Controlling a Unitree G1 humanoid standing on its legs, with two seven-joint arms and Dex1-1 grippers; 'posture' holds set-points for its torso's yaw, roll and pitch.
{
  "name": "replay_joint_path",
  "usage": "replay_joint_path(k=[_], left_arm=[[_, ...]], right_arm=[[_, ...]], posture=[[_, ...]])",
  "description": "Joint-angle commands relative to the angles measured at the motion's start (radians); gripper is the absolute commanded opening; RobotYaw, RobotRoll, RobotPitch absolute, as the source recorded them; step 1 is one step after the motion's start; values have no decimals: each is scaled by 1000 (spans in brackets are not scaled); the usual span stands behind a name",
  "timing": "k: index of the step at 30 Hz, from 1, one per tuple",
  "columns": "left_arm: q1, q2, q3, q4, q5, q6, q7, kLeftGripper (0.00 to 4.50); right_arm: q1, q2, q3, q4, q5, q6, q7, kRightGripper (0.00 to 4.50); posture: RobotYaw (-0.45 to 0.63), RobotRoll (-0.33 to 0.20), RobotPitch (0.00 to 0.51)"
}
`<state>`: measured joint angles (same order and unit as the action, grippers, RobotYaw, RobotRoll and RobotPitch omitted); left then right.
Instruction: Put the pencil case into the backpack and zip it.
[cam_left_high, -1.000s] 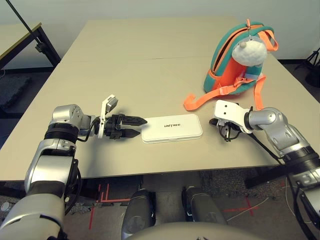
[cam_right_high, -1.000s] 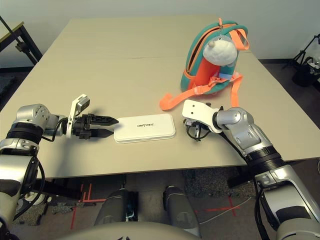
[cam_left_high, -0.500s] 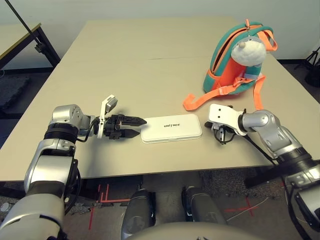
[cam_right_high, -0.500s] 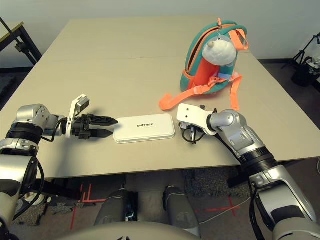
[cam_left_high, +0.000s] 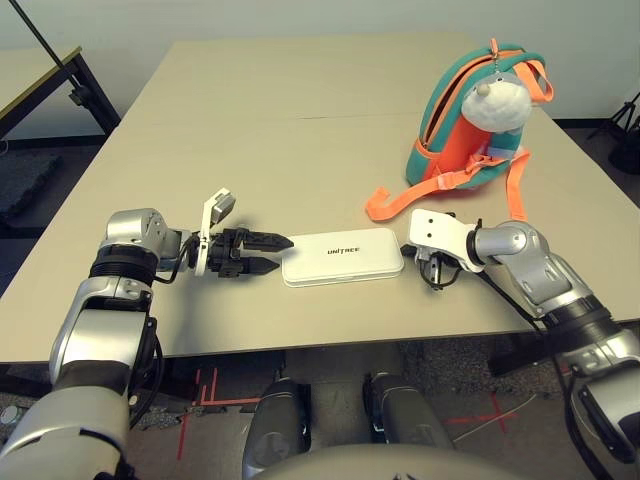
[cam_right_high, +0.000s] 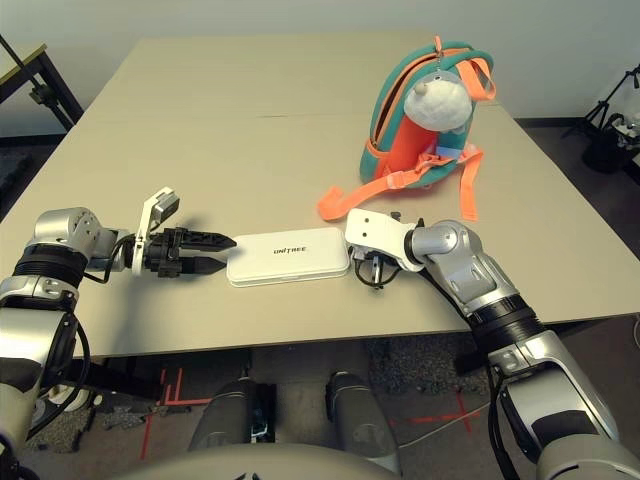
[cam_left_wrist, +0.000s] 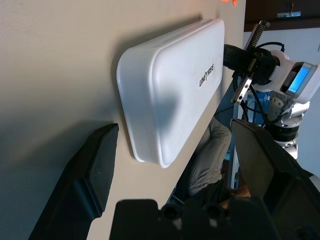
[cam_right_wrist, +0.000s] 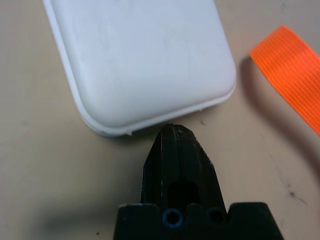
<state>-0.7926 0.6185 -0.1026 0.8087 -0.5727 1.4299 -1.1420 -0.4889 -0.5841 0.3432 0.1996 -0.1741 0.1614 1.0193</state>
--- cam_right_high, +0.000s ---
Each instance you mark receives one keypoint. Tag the thin black pole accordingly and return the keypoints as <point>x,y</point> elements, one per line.
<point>12,54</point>

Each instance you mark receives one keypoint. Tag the grey robot left leg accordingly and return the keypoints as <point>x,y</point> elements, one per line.
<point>230,420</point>

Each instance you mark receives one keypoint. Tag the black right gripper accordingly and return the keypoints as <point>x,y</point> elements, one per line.
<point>377,270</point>

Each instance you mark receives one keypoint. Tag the grey robot right leg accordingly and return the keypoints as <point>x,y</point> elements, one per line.
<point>360,420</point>

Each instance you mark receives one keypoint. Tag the black framed side table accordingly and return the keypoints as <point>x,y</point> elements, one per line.
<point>20,62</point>

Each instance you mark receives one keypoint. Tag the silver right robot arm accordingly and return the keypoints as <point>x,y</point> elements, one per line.
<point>465,265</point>

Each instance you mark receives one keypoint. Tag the black bin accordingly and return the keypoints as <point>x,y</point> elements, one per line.
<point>607,147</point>

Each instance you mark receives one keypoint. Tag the black table base foot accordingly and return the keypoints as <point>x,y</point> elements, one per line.
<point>125,380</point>
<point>472,355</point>

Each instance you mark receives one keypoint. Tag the white Unitree box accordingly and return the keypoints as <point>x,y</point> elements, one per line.
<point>285,260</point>

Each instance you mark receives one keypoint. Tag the red floor tape cross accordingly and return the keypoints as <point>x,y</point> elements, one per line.
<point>462,412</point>

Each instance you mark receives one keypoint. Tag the grey robot leg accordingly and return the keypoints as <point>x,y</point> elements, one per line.
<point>360,420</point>
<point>230,420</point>

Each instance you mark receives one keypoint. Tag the teal orange backpack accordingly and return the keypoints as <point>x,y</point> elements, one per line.
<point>400,140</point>

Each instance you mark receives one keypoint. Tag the white caster wheel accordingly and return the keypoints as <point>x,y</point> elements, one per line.
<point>70,397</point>

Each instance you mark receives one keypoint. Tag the grey robot torso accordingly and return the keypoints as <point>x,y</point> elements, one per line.
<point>290,462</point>

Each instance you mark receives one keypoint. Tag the black tripod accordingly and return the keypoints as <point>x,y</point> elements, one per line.
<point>607,97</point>

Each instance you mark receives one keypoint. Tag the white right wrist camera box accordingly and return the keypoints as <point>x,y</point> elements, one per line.
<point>370,227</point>

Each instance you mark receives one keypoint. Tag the black foam floor mat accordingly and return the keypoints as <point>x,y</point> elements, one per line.
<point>15,175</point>

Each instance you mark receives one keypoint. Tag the red floor tape lines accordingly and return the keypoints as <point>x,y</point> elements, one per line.
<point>170,395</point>

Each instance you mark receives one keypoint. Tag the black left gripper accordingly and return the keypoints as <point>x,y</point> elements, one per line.
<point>162,252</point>

